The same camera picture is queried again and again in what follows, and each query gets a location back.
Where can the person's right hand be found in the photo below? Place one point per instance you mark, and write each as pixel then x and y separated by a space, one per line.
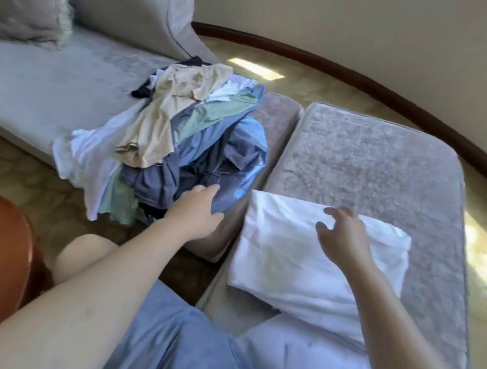
pixel 347 239

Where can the person's left hand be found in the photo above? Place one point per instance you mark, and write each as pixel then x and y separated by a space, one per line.
pixel 194 213

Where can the plain white T-shirt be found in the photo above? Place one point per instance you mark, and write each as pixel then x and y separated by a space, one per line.
pixel 279 257

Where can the pile of clothes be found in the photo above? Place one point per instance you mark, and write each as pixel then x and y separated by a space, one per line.
pixel 93 150

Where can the grey splatter print T-shirt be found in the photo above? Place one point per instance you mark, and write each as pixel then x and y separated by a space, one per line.
pixel 309 367

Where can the person's right forearm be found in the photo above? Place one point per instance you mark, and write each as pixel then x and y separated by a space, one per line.
pixel 417 354

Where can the person's left forearm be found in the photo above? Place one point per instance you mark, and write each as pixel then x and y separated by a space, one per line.
pixel 77 312

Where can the person's right leg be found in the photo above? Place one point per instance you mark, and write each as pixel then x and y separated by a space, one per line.
pixel 84 256

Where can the blue denim shorts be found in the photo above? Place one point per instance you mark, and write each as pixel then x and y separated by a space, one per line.
pixel 180 342

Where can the dark wooden baseboard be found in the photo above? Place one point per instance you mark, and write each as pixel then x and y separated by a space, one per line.
pixel 396 99

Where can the grey velvet chaise sofa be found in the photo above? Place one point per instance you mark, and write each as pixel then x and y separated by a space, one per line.
pixel 43 87

